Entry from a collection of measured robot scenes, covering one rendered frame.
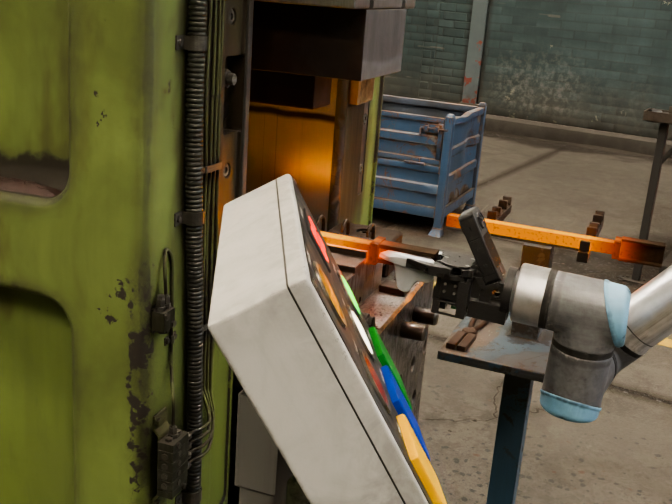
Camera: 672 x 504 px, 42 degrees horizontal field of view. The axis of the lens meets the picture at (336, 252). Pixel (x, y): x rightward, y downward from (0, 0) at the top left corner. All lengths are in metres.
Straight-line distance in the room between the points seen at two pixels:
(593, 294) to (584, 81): 7.80
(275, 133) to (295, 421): 1.06
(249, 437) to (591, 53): 8.34
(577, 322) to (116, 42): 0.74
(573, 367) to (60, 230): 0.74
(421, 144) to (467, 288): 3.86
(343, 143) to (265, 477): 0.88
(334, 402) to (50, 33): 0.64
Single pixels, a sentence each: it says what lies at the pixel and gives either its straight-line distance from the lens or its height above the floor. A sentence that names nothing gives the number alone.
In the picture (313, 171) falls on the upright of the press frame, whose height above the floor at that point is 1.06.
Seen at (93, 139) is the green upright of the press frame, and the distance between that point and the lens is 1.03.
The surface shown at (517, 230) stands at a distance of 1.80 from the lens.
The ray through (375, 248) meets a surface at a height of 1.01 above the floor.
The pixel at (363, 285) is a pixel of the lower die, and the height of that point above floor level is 0.95.
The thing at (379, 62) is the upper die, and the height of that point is 1.29.
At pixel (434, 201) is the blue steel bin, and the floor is 0.20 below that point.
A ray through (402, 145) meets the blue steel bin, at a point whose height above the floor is 0.50.
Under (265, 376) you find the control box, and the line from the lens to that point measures 0.64.
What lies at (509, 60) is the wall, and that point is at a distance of 9.27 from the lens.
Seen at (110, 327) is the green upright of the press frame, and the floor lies 0.98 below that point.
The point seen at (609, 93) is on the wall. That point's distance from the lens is 9.02.
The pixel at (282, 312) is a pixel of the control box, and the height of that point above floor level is 1.17.
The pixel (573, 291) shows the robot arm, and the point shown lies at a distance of 1.30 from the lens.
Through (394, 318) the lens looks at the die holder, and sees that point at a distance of 1.35.
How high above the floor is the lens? 1.40
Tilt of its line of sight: 17 degrees down
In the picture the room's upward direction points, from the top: 4 degrees clockwise
